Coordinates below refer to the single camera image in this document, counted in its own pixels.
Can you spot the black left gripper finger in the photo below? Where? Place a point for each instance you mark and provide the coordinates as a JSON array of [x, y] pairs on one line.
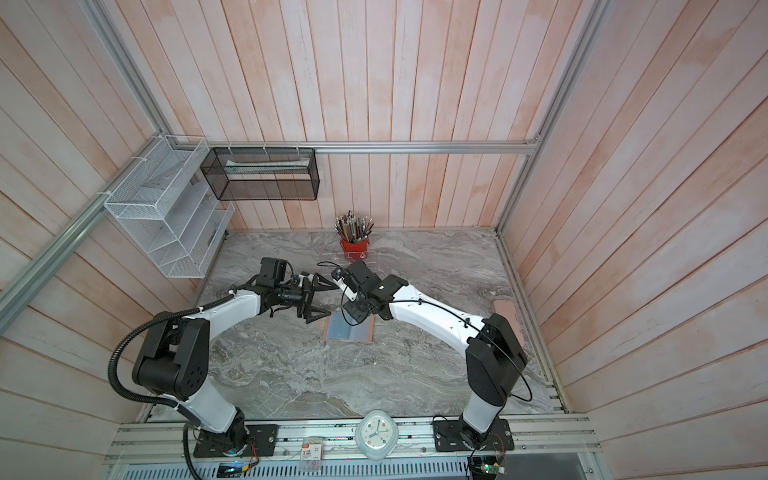
[[318, 283], [311, 313]]

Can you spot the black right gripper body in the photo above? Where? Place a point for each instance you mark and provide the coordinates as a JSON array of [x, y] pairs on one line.
[[358, 308]]

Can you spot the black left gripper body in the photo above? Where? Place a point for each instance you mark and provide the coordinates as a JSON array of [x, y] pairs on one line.
[[289, 295]]

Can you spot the pink card holder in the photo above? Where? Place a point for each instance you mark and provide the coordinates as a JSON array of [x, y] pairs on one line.
[[350, 329]]

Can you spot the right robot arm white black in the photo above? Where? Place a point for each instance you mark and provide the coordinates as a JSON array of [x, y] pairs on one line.
[[494, 357]]

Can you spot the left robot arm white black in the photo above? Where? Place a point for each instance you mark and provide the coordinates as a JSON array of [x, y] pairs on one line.
[[173, 361]]

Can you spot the clear acrylic organizer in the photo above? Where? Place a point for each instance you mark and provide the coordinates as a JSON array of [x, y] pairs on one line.
[[333, 267]]

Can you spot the red pencil cup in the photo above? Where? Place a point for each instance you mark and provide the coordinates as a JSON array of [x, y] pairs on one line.
[[354, 251]]

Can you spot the bundle of coloured pencils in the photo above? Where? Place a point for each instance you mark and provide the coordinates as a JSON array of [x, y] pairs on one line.
[[353, 228]]

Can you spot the pink case on table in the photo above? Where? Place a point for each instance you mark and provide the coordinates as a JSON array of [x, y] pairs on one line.
[[508, 310]]

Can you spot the white analog clock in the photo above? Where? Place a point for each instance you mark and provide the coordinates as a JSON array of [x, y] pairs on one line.
[[376, 435]]

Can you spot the small red white box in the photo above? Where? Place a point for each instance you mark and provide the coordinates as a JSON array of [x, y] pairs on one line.
[[310, 460]]

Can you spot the left blue circuit board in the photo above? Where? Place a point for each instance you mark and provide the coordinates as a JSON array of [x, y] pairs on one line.
[[228, 470]]

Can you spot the green circuit board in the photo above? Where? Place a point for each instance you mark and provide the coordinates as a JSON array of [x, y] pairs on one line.
[[484, 468]]

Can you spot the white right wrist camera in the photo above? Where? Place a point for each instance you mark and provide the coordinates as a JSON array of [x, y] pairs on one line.
[[338, 277]]

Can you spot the black wire mesh basket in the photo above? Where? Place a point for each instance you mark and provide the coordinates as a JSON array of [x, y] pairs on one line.
[[262, 173]]

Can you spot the white wire mesh shelf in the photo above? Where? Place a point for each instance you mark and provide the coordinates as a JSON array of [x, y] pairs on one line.
[[171, 213]]

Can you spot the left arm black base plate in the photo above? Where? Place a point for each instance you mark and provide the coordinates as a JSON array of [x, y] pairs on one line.
[[248, 440]]

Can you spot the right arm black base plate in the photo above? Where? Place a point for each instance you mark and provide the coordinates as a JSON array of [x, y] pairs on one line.
[[456, 435]]

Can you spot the aluminium frame rail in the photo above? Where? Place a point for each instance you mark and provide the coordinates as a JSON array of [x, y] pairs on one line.
[[377, 147]]

